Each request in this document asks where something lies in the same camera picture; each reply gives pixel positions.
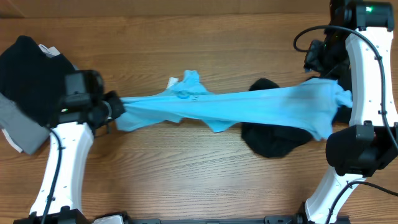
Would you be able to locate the light blue t-shirt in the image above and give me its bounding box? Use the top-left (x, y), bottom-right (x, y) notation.
top-left (116, 70), bottom-right (353, 140)

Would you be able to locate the black garment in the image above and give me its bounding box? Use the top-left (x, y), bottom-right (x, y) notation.
top-left (241, 78), bottom-right (352, 158)

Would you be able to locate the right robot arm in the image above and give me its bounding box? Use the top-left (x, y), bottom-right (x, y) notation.
top-left (285, 0), bottom-right (397, 223)

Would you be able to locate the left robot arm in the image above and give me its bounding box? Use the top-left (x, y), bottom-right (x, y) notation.
top-left (14, 70), bottom-right (125, 224)

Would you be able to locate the folded white shirt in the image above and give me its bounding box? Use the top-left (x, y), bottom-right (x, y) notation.
top-left (1, 44), bottom-right (62, 153)

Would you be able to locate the folded grey shirt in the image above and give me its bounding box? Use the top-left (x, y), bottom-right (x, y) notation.
top-left (0, 62), bottom-right (50, 156)

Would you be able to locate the folded black shirt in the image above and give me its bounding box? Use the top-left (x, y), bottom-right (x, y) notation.
top-left (1, 35), bottom-right (75, 126)

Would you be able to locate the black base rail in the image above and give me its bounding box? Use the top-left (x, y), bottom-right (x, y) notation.
top-left (92, 212), bottom-right (295, 224)

